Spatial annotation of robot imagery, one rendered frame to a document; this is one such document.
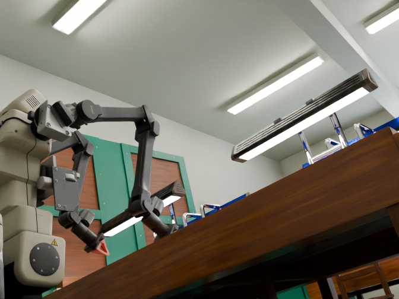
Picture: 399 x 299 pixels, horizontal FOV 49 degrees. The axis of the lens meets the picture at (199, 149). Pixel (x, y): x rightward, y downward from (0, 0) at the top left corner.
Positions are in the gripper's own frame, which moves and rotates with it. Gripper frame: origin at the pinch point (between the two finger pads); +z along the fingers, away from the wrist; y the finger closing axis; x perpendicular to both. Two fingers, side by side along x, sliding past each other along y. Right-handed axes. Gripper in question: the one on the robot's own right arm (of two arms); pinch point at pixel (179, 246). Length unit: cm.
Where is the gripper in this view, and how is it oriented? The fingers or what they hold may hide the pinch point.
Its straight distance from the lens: 182.5
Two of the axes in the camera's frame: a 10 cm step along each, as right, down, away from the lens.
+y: -7.1, 4.3, 5.7
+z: 6.6, 6.9, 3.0
